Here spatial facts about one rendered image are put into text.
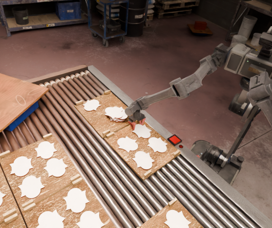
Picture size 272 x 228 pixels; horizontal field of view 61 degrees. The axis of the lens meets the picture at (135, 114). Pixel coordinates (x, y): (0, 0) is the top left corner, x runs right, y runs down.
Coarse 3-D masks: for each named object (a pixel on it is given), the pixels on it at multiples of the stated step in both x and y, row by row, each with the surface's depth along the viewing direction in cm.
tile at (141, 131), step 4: (136, 124) 171; (140, 124) 172; (136, 128) 168; (140, 128) 169; (144, 128) 169; (132, 132) 166; (136, 132) 165; (140, 132) 166; (144, 132) 166; (148, 132) 167; (140, 136) 163; (144, 136) 164; (148, 136) 164
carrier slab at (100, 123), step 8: (104, 96) 195; (112, 96) 196; (80, 104) 184; (104, 104) 187; (112, 104) 188; (120, 104) 189; (80, 112) 178; (88, 112) 178; (96, 112) 179; (104, 112) 180; (88, 120) 172; (96, 120) 173; (104, 120) 173; (96, 128) 166; (104, 128) 167; (112, 128) 168; (120, 128) 169; (104, 136) 162
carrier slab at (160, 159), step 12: (120, 132) 166; (156, 132) 169; (144, 144) 159; (168, 144) 161; (120, 156) 151; (132, 156) 151; (156, 156) 153; (168, 156) 154; (132, 168) 144; (156, 168) 145
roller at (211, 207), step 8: (80, 80) 215; (88, 88) 206; (96, 96) 199; (168, 168) 150; (176, 176) 146; (184, 176) 145; (184, 184) 142; (192, 192) 139; (200, 192) 138; (200, 200) 135; (208, 200) 134; (208, 208) 132; (216, 208) 131; (216, 216) 129; (224, 216) 128; (224, 224) 126; (232, 224) 125
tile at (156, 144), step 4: (148, 140) 161; (152, 140) 162; (156, 140) 162; (160, 140) 162; (148, 144) 158; (152, 144) 159; (156, 144) 159; (160, 144) 159; (164, 144) 160; (152, 148) 156; (156, 148) 156; (160, 148) 157; (164, 148) 157; (160, 152) 155
